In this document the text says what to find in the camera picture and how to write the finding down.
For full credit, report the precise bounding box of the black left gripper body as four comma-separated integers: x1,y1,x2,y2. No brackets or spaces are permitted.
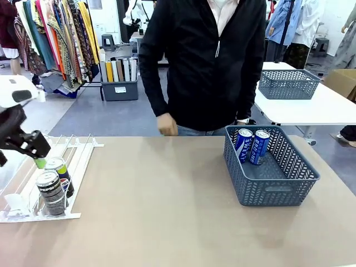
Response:
0,105,27,145

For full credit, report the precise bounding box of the black Pepsi can green band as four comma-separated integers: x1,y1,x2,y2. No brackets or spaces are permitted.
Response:
44,157,75,199

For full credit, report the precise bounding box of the blue Pocari Sweat can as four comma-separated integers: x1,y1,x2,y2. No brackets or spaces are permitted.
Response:
235,128,254,164
248,130,271,166

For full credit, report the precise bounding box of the grey basket with label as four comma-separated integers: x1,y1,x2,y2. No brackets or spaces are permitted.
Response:
223,125,320,207

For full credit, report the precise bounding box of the grey plastic basket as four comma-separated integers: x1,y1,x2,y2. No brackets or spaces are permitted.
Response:
258,69,322,100

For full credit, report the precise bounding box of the person right forearm black sleeve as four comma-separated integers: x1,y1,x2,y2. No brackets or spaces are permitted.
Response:
144,75,171,117

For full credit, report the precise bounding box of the person left forearm black sleeve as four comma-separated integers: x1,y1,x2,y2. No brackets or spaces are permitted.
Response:
236,72,261,122

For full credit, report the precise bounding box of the white can dispenser rack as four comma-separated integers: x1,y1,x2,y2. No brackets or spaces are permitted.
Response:
0,133,105,223

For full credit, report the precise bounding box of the person right hand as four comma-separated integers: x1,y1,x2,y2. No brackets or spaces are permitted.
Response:
157,112,179,136

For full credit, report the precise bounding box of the grey fabric pile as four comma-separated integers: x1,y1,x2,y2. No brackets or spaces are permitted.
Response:
33,72,81,98

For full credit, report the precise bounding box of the mannequin in dark red top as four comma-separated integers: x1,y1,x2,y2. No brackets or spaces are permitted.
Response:
0,0,22,75

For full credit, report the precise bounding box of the grey storage bin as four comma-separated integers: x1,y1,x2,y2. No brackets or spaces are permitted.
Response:
100,80,139,101

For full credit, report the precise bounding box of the rack of colourful garments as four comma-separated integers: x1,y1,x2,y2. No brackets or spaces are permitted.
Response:
13,0,105,101

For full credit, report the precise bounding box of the light grey board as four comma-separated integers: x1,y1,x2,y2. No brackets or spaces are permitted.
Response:
123,58,131,82

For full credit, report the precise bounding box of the grey plastic stool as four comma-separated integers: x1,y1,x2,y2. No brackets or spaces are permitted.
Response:
315,38,330,58
101,33,116,52

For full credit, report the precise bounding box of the person in black jacket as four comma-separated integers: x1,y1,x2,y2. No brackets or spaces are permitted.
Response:
138,0,267,137

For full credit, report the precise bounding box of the white side table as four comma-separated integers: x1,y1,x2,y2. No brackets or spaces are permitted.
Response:
254,61,356,140

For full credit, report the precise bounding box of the dark shoe and trouser leg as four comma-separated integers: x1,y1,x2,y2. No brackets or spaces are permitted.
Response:
337,125,356,148

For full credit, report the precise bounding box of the cardboard box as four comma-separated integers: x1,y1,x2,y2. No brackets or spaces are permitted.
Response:
324,68,356,102

